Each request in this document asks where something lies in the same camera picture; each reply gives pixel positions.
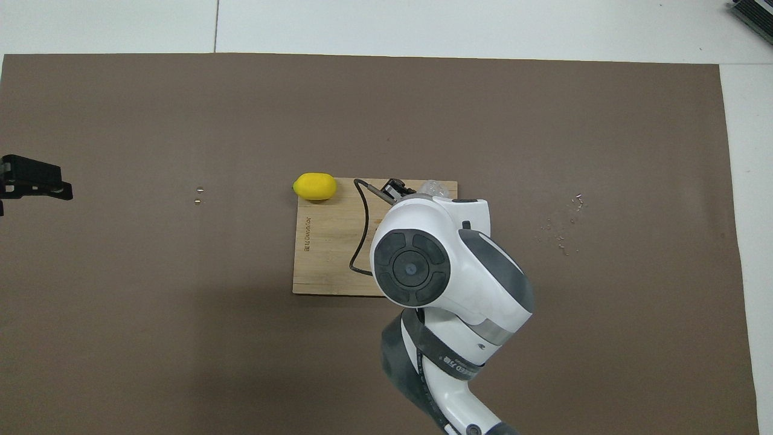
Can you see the clear plastic cup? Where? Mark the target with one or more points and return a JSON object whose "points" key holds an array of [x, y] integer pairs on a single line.
{"points": [[435, 187]]}

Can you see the yellow lemon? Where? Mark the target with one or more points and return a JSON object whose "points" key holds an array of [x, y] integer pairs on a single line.
{"points": [[315, 186]]}

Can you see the brown table mat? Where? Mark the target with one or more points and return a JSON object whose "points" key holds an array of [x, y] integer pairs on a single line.
{"points": [[181, 332]]}

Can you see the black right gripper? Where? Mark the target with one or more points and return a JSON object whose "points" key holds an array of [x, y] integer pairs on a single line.
{"points": [[398, 188]]}

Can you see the wooden cutting board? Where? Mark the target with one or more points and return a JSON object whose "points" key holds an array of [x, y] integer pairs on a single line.
{"points": [[326, 254]]}

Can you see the grey ridged device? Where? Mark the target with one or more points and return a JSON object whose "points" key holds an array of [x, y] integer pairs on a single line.
{"points": [[755, 12]]}

